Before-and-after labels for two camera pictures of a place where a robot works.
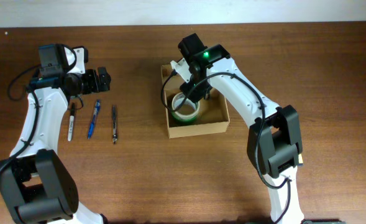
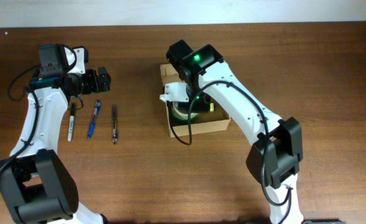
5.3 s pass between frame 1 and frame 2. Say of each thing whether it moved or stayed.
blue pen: stayed
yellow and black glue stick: moved
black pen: stayed
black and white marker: stayed
